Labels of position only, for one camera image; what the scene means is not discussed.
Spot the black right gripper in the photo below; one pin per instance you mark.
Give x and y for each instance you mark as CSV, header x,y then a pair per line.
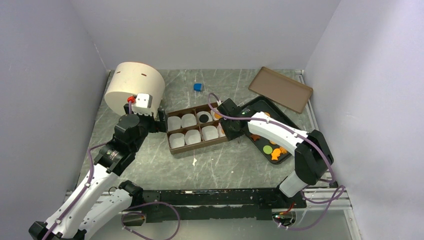
x,y
230,135

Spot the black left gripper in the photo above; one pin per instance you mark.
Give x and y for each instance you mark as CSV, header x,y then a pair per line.
x,y
160,125

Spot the orange swirl cookie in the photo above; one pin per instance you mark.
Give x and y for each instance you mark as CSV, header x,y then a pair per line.
x,y
216,116

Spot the brown star cookie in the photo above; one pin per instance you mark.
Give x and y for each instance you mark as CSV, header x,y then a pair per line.
x,y
254,137

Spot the brown divided cookie box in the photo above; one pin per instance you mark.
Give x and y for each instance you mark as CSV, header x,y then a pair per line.
x,y
194,128

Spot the black sandwich cookie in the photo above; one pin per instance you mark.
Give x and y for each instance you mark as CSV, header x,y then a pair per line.
x,y
203,118

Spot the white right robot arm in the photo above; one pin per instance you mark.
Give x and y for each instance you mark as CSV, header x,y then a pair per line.
x,y
312,156

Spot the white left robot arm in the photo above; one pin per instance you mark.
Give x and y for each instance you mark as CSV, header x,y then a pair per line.
x,y
79,218

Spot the green round cookie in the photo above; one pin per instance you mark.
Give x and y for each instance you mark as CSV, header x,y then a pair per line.
x,y
267,149

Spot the small blue cube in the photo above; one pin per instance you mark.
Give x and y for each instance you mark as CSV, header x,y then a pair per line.
x,y
198,87

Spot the black cookie tray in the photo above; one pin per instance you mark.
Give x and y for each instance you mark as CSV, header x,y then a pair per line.
x,y
264,104

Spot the orange fish cookie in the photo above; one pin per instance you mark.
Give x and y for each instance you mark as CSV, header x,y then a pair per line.
x,y
275,154

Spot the cream cylindrical container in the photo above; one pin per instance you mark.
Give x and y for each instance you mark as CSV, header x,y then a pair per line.
x,y
132,78

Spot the square orange cookie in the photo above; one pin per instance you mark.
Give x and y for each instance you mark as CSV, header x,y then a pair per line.
x,y
283,150

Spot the brown box lid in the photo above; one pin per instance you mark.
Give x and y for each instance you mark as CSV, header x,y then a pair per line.
x,y
281,89

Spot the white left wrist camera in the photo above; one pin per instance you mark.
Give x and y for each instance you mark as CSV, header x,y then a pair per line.
x,y
141,101

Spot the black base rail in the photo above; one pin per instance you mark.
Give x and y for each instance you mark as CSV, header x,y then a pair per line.
x,y
232,203

